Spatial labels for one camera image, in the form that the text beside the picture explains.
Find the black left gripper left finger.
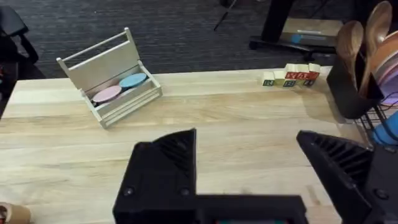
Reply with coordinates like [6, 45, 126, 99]
[112, 128, 198, 224]

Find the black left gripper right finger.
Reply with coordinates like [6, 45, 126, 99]
[295, 129, 398, 224]

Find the blue cup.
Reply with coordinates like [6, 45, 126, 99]
[371, 111, 398, 146]

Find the white wooden plate rack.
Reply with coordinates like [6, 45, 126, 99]
[55, 27, 164, 129]

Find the black cutlery holder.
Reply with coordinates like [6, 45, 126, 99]
[326, 52, 385, 120]

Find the purple plate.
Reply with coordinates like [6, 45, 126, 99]
[379, 72, 398, 106]

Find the pink round plate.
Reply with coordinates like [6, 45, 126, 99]
[91, 85, 123, 104]

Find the light blue round plate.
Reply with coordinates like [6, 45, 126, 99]
[119, 72, 148, 90]

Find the row of toy letter blocks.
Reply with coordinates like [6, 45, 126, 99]
[262, 62, 322, 88]

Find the orange plate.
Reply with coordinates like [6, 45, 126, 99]
[369, 30, 398, 82]

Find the wooden spoon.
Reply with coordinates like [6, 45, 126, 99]
[336, 20, 365, 91]
[358, 0, 394, 91]

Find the brown tape roll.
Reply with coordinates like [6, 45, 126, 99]
[0, 202, 32, 224]

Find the flat cardboard box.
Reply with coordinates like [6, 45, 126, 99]
[279, 17, 344, 48]

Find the black stand with base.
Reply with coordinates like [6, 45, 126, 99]
[248, 0, 340, 62]

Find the thin black rod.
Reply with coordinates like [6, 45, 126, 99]
[213, 0, 238, 32]

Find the black office chair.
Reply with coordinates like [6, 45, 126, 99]
[0, 5, 40, 116]

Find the black wire dish rack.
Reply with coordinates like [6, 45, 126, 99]
[354, 98, 398, 151]

